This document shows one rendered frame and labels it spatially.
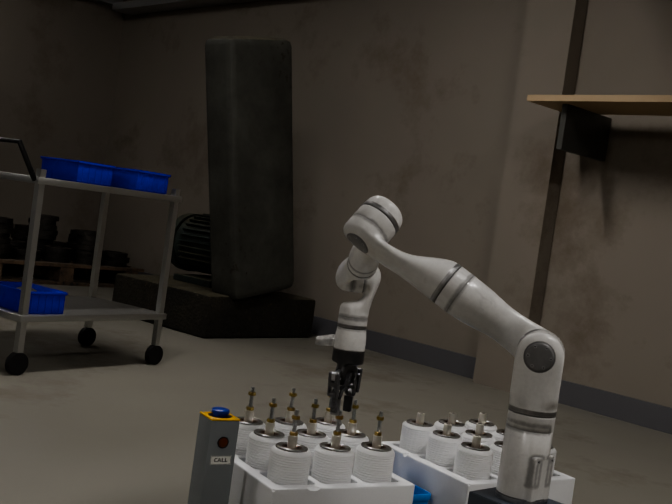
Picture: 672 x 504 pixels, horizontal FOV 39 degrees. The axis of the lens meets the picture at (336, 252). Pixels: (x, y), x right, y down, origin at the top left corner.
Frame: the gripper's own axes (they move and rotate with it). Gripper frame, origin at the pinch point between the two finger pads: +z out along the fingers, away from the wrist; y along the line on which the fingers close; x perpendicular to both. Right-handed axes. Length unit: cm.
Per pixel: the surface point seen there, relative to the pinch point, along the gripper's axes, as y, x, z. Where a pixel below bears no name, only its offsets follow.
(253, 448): -8.0, 17.8, 12.5
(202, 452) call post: -25.4, 20.8, 11.3
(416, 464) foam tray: 35.8, -7.7, 18.3
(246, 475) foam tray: -13.2, 15.8, 17.6
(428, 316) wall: 324, 99, 6
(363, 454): 5.5, -4.9, 11.1
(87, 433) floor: 34, 103, 34
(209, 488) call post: -25.3, 17.9, 18.7
